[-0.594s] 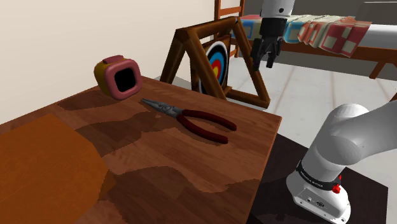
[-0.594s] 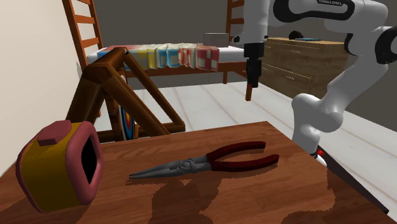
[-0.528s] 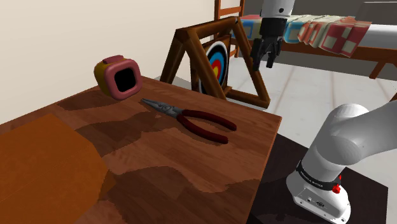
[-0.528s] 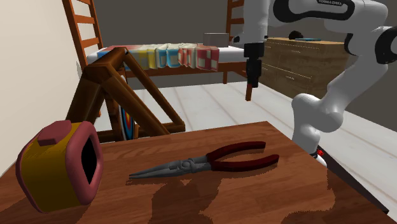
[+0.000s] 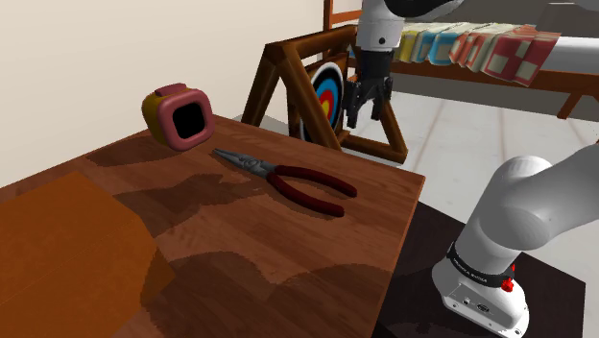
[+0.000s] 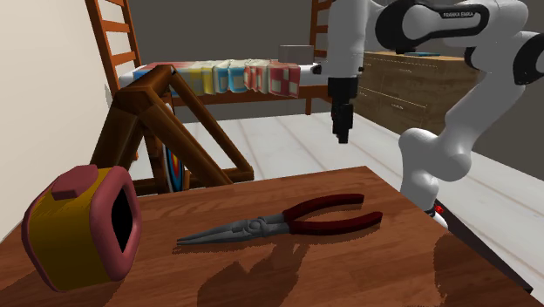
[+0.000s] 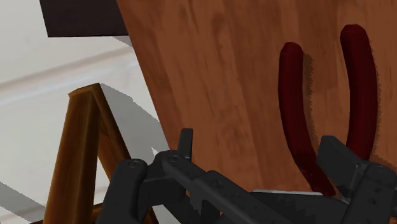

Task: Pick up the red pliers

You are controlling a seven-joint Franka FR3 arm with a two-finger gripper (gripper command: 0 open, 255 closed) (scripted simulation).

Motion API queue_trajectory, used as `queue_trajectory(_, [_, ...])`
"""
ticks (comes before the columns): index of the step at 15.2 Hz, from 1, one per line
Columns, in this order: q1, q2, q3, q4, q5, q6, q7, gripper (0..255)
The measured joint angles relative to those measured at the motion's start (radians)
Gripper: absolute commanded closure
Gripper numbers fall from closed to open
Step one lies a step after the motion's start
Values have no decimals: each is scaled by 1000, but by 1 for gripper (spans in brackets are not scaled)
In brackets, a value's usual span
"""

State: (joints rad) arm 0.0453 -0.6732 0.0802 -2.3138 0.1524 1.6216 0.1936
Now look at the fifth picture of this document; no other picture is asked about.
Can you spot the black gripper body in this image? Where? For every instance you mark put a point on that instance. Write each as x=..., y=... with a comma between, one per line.
x=376, y=65

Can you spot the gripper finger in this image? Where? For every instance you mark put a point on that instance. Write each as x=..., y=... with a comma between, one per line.
x=353, y=105
x=381, y=103

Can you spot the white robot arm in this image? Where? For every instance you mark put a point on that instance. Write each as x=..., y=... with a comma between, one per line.
x=496, y=220

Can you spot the archery target on wooden stand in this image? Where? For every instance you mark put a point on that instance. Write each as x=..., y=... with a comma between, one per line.
x=299, y=79

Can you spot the brown wooden table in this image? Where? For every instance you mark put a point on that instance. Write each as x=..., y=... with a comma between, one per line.
x=262, y=239

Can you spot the dark robot stand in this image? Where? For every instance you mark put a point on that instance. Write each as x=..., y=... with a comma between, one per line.
x=421, y=262

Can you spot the pink and yellow cube clock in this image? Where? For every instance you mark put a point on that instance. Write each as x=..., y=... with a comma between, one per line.
x=161, y=112

